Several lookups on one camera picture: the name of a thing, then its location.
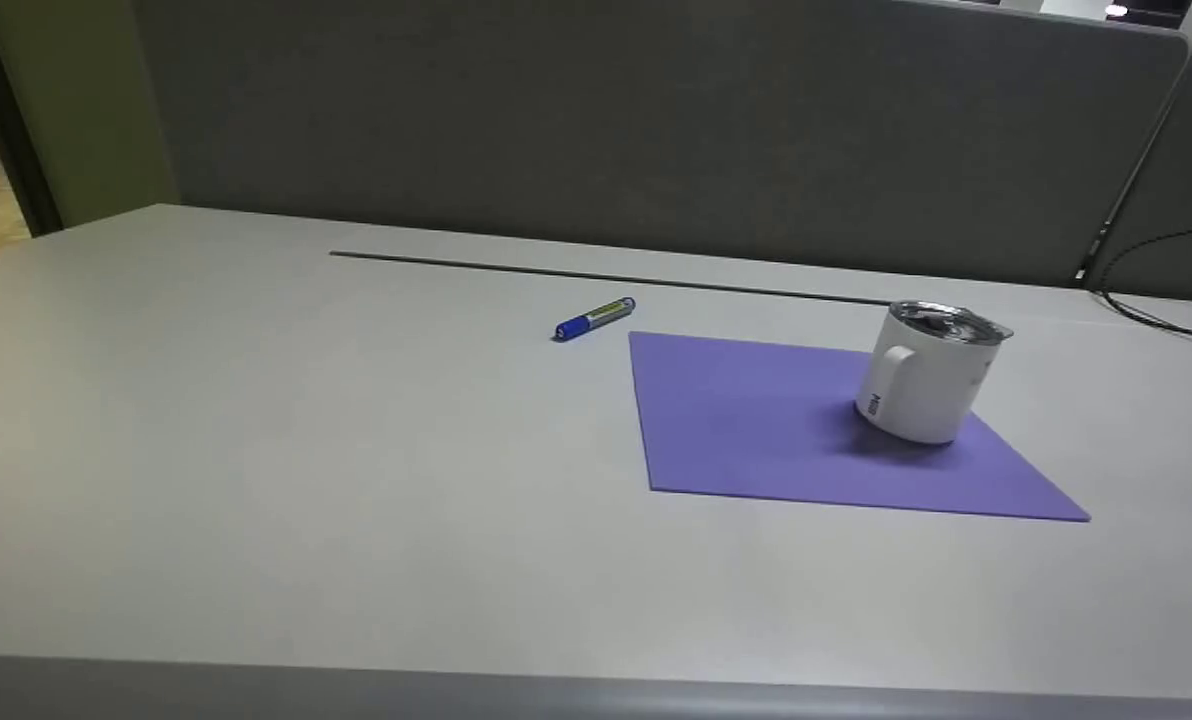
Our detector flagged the white thermos cup with handle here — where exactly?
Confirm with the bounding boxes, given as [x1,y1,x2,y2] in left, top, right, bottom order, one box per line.
[853,300,1012,448]

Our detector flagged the grey metal measuring cup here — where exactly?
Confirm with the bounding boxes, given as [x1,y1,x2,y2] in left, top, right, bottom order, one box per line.
[883,295,1015,352]

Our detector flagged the blue marker pen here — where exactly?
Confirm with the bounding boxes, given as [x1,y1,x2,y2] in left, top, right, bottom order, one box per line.
[549,291,639,348]

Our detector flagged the thin metal table strip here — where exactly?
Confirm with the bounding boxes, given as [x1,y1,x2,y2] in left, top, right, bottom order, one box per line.
[329,245,901,312]

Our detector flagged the purple rectangular mat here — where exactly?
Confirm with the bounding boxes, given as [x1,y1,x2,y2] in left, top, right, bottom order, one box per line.
[626,326,1096,528]

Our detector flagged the wide grey partition panel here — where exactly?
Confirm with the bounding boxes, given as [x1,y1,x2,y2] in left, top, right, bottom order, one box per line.
[131,0,1192,289]

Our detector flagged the black cable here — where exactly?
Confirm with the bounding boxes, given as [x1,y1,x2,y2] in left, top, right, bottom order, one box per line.
[1087,45,1192,304]
[1073,221,1192,357]

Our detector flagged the dark door frame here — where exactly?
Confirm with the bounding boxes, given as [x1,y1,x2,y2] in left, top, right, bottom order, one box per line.
[0,0,69,241]

